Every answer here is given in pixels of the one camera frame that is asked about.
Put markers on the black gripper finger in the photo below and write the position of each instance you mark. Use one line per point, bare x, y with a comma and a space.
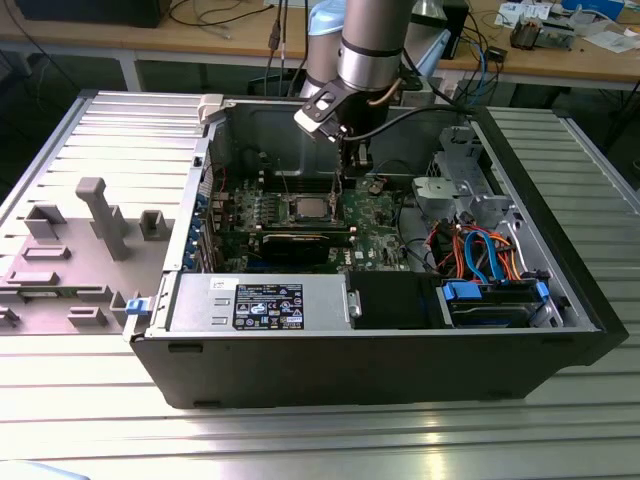
361, 161

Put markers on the silver CPU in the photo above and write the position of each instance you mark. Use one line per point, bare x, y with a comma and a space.
310, 206

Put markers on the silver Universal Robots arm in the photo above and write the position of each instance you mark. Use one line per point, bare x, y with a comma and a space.
372, 45

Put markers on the metal locking lever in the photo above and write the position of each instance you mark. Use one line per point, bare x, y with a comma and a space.
285, 185

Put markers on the CPU socket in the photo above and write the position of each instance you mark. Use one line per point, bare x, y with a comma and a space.
287, 212

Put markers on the round coin battery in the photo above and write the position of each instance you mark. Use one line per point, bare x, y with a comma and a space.
376, 187

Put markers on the green motherboard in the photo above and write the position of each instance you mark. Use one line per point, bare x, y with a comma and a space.
370, 235

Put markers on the black RAM stick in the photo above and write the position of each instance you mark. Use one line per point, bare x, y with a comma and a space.
305, 228

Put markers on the silver metal drive cage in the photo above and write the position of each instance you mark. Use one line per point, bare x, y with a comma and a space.
450, 192

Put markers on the black upright box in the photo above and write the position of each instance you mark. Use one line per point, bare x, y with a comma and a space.
459, 30

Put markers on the black plastic shroud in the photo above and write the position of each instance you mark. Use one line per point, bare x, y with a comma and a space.
395, 300

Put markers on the beige case latch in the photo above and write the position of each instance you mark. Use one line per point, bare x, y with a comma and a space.
210, 107

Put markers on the small black box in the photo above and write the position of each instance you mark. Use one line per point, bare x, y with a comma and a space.
497, 53

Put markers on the blue disk carrier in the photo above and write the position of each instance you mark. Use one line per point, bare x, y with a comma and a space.
456, 291

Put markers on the copper coil transformer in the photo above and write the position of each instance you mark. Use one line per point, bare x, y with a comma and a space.
522, 32

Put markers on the hard disk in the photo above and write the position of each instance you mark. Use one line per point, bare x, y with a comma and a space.
490, 312

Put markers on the black PC case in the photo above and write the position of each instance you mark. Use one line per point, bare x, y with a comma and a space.
350, 370

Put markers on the silver power supply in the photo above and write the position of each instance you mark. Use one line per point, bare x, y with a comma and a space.
200, 300

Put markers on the grey electronic device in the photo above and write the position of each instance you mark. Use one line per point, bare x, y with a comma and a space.
555, 35

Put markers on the wooden desk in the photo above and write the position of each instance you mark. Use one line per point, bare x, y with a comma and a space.
150, 37

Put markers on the blue case latch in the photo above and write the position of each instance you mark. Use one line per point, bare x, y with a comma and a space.
137, 306

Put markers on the black box on desk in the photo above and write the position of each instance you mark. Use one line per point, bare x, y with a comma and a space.
90, 12

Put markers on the grey parts rack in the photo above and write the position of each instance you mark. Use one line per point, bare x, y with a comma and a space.
75, 280

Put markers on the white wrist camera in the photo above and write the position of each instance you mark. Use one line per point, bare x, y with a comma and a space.
312, 117

